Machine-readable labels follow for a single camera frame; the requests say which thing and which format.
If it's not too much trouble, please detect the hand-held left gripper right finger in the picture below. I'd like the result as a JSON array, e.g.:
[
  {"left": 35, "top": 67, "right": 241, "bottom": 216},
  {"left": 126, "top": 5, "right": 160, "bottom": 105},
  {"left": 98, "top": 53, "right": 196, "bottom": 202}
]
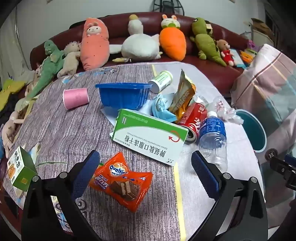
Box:
[{"left": 191, "top": 150, "right": 269, "bottom": 241}]

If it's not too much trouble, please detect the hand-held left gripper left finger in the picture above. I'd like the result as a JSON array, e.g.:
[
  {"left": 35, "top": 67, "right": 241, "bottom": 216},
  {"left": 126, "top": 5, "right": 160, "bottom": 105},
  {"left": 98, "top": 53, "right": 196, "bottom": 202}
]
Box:
[{"left": 21, "top": 150, "right": 102, "bottom": 241}]

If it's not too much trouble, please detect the orange chocolate wafer wrapper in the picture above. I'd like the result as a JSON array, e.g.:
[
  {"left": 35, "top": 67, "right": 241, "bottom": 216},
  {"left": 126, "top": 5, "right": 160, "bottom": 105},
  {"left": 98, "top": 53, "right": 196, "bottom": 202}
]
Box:
[{"left": 89, "top": 152, "right": 153, "bottom": 213}]

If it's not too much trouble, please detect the teal trash bin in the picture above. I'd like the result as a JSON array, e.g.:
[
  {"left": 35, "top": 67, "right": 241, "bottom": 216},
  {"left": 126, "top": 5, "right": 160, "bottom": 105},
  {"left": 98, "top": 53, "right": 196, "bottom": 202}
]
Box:
[{"left": 235, "top": 109, "right": 267, "bottom": 152}]

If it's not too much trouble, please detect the clear plastic wrap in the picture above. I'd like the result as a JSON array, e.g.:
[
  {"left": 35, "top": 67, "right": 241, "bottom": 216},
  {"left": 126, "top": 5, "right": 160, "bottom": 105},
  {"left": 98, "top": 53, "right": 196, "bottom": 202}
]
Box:
[{"left": 209, "top": 96, "right": 244, "bottom": 125}]

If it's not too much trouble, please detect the light blue powder sachet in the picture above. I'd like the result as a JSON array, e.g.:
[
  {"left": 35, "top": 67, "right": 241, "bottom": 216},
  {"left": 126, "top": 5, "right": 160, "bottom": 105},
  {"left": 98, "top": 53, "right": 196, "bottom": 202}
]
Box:
[{"left": 151, "top": 93, "right": 177, "bottom": 122}]

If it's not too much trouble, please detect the pink paper cup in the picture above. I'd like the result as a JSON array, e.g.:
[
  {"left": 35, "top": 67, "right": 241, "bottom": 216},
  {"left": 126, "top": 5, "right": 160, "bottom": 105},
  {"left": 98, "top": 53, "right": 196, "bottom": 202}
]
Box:
[{"left": 63, "top": 88, "right": 90, "bottom": 110}]

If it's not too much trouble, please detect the blue plastic tray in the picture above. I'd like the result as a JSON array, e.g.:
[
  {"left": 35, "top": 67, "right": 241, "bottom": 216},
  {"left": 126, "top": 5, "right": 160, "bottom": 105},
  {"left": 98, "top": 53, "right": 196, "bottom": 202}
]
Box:
[{"left": 95, "top": 83, "right": 153, "bottom": 110}]

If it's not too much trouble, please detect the white bottle with green label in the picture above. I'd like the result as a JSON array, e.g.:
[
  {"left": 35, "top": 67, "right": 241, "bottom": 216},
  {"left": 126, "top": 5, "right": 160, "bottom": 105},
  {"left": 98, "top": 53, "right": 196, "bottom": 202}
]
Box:
[{"left": 148, "top": 71, "right": 174, "bottom": 94}]

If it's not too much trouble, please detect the clear water bottle blue label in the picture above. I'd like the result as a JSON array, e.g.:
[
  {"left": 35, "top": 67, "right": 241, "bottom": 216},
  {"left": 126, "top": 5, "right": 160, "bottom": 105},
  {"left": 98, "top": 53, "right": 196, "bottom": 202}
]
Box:
[{"left": 199, "top": 111, "right": 228, "bottom": 173}]

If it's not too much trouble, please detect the purple grey printed tablecloth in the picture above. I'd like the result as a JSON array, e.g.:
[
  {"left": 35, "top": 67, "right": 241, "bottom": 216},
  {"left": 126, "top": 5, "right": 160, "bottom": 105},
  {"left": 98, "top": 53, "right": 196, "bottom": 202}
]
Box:
[{"left": 2, "top": 61, "right": 264, "bottom": 241}]

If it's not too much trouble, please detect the red soda can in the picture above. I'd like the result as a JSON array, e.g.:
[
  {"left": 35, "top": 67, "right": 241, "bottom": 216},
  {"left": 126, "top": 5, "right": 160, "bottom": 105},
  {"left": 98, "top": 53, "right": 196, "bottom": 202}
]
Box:
[{"left": 177, "top": 103, "right": 208, "bottom": 144}]

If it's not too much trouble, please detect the small green carton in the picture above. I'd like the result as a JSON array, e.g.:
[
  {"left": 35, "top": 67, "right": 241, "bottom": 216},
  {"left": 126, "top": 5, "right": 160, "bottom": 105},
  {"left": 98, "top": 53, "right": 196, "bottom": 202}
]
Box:
[{"left": 7, "top": 146, "right": 38, "bottom": 192}]

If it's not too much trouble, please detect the white paper tissue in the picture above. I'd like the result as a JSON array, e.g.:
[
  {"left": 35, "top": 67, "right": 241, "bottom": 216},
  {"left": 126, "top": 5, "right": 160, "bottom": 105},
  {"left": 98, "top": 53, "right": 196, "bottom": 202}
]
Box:
[{"left": 100, "top": 105, "right": 121, "bottom": 127}]

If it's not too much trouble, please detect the green and white medicine box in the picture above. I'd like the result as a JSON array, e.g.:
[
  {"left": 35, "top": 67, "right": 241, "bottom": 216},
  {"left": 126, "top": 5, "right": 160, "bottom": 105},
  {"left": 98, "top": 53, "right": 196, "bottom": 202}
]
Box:
[{"left": 109, "top": 108, "right": 189, "bottom": 165}]

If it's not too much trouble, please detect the plaid pastel blanket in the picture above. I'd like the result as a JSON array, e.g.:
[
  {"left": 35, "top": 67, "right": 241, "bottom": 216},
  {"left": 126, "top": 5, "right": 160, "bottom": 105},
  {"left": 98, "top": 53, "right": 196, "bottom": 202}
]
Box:
[{"left": 231, "top": 44, "right": 296, "bottom": 209}]

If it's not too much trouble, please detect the golden brown foil snack bag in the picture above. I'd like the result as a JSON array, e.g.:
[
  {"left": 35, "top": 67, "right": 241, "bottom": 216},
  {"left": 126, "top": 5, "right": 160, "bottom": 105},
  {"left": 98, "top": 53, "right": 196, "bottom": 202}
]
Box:
[{"left": 168, "top": 69, "right": 196, "bottom": 121}]

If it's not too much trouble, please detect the pale pink rabbit plush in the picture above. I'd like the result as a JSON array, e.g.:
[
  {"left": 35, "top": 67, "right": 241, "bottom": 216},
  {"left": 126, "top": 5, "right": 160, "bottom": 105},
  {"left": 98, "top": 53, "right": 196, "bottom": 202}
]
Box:
[{"left": 0, "top": 111, "right": 25, "bottom": 158}]

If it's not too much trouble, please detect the light blue picture book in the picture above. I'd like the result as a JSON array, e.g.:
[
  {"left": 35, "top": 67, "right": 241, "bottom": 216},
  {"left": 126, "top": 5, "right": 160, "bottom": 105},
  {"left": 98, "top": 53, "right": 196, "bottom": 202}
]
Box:
[{"left": 231, "top": 49, "right": 247, "bottom": 69}]

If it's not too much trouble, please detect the beige shaggy plush doll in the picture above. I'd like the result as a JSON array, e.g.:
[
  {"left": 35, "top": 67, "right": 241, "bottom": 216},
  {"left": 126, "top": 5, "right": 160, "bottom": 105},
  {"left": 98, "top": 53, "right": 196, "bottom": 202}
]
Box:
[{"left": 57, "top": 41, "right": 81, "bottom": 78}]

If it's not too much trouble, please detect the yellow plush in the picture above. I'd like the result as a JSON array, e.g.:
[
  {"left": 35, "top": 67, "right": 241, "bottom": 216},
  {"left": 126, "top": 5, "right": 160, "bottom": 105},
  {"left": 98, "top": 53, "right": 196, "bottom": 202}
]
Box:
[{"left": 0, "top": 79, "right": 26, "bottom": 110}]

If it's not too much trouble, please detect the brown teddy bear red outfit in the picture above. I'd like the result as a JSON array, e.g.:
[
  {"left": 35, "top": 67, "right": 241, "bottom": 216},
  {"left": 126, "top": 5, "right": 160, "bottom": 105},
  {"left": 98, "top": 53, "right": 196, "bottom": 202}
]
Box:
[{"left": 216, "top": 39, "right": 237, "bottom": 67}]

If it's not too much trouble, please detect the pink bunny carrot plush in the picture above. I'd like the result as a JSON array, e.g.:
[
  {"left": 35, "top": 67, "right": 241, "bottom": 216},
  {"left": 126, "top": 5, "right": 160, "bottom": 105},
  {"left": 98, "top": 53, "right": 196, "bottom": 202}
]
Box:
[{"left": 80, "top": 18, "right": 110, "bottom": 71}]

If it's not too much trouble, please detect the olive green dinosaur plush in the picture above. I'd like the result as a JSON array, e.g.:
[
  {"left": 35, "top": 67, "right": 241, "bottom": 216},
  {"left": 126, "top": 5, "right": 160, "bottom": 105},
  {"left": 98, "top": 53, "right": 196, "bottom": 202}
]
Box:
[{"left": 190, "top": 18, "right": 227, "bottom": 67}]

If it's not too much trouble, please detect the orange carrot bunny plush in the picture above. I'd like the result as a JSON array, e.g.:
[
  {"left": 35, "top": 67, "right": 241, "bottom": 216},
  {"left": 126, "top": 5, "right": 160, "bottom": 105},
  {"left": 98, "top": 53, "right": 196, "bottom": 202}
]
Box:
[{"left": 159, "top": 14, "right": 186, "bottom": 62}]

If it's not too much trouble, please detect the cardboard box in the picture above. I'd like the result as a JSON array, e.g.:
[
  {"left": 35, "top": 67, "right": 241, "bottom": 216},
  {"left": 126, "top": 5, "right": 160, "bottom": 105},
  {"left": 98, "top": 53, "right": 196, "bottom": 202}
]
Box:
[{"left": 251, "top": 18, "right": 274, "bottom": 35}]

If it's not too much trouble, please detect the white duck plush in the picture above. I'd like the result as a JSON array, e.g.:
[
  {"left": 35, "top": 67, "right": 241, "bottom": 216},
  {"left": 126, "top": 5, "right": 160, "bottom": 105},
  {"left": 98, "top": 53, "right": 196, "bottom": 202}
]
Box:
[{"left": 109, "top": 14, "right": 163, "bottom": 63}]

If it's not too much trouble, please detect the dark red leather sofa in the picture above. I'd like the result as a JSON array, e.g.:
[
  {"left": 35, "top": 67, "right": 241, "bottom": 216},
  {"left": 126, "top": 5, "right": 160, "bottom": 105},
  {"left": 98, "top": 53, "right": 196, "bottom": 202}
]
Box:
[{"left": 30, "top": 12, "right": 255, "bottom": 95}]

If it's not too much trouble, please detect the black fan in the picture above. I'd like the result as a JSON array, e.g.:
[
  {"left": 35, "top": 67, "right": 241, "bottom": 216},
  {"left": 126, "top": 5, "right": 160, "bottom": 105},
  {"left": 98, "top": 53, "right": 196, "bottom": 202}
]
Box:
[{"left": 153, "top": 0, "right": 185, "bottom": 16}]

